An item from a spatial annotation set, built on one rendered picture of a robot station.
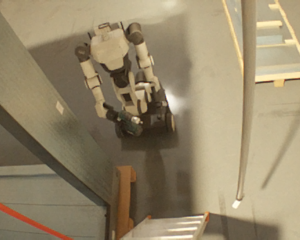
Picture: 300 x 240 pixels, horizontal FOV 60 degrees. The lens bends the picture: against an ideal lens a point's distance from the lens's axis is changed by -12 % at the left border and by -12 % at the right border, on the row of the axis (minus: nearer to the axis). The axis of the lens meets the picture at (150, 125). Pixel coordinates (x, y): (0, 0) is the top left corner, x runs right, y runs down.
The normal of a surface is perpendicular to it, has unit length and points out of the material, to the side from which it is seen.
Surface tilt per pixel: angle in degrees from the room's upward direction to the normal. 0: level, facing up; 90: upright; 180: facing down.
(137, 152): 0
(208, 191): 0
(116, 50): 82
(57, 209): 0
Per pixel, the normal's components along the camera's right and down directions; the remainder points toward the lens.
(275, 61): -0.24, -0.52
